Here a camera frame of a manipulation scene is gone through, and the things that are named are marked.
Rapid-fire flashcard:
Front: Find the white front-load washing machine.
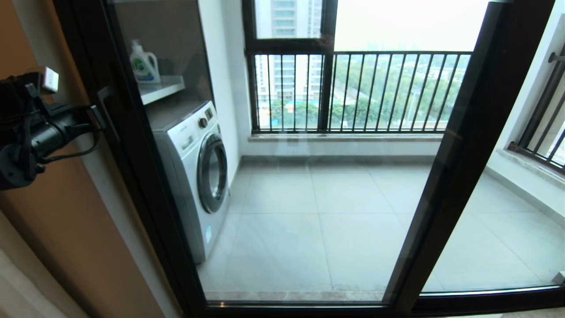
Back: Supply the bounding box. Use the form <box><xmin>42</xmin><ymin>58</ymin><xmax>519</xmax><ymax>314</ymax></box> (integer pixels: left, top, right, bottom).
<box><xmin>146</xmin><ymin>100</ymin><xmax>231</xmax><ymax>265</ymax></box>

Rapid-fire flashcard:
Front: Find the grey stone window sill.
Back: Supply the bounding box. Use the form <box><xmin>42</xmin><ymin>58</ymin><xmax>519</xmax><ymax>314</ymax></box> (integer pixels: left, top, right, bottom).
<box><xmin>495</xmin><ymin>147</ymin><xmax>565</xmax><ymax>189</ymax></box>
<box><xmin>247</xmin><ymin>132</ymin><xmax>444</xmax><ymax>144</ymax></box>

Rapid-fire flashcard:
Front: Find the high-rise apartment building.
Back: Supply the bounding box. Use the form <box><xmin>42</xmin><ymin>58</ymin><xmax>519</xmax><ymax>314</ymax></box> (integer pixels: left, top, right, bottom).
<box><xmin>256</xmin><ymin>0</ymin><xmax>323</xmax><ymax>106</ymax></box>

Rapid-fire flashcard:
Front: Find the dark sliding door frame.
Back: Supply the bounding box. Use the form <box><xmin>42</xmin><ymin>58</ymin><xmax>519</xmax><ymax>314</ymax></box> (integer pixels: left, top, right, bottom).
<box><xmin>51</xmin><ymin>0</ymin><xmax>565</xmax><ymax>318</ymax></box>

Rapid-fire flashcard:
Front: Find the cream curtain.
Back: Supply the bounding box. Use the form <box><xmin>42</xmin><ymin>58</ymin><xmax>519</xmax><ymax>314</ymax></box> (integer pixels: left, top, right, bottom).
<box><xmin>0</xmin><ymin>214</ymin><xmax>89</xmax><ymax>318</ymax></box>

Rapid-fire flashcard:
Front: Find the black window frame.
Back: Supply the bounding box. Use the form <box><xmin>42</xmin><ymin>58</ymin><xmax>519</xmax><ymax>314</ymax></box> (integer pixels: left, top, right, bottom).
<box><xmin>241</xmin><ymin>0</ymin><xmax>338</xmax><ymax>135</ymax></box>

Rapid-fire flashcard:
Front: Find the black window guard railing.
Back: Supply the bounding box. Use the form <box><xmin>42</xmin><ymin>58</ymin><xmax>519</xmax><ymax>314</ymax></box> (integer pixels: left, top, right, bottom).
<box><xmin>508</xmin><ymin>38</ymin><xmax>565</xmax><ymax>174</ymax></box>

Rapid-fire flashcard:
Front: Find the white laundry detergent bottle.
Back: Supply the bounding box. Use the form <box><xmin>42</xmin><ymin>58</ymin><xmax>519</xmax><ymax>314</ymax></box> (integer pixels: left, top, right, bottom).
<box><xmin>129</xmin><ymin>40</ymin><xmax>162</xmax><ymax>84</ymax></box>

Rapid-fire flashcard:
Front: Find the white wall shelf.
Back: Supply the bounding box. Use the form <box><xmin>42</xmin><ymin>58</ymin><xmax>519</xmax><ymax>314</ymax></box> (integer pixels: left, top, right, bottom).
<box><xmin>138</xmin><ymin>75</ymin><xmax>186</xmax><ymax>106</ymax></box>

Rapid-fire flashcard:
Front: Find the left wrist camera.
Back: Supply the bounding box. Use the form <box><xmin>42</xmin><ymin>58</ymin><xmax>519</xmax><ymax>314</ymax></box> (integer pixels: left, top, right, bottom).
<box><xmin>26</xmin><ymin>66</ymin><xmax>60</xmax><ymax>106</ymax></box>

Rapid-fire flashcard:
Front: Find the dark framed sliding glass door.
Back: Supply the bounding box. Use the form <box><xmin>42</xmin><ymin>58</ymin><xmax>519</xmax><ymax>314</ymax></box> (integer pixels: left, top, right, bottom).
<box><xmin>52</xmin><ymin>0</ymin><xmax>557</xmax><ymax>318</ymax></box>

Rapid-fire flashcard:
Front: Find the black balcony railing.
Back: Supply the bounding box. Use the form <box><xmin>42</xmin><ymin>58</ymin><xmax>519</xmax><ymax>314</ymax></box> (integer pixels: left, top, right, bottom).
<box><xmin>252</xmin><ymin>50</ymin><xmax>474</xmax><ymax>133</ymax></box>

